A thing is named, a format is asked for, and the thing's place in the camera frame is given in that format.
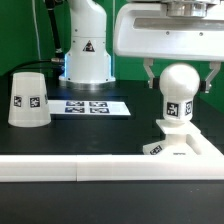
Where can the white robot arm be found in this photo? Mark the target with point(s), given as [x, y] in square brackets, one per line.
[87, 63]

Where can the white lamp base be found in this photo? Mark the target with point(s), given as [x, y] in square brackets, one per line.
[175, 142]

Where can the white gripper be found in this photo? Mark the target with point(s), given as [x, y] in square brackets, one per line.
[172, 29]

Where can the white lamp bulb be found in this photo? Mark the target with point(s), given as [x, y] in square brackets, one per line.
[179, 84]

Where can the white lamp shade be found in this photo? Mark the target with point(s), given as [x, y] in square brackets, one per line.
[29, 102]

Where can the white marker sheet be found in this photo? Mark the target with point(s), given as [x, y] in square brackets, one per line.
[110, 108]

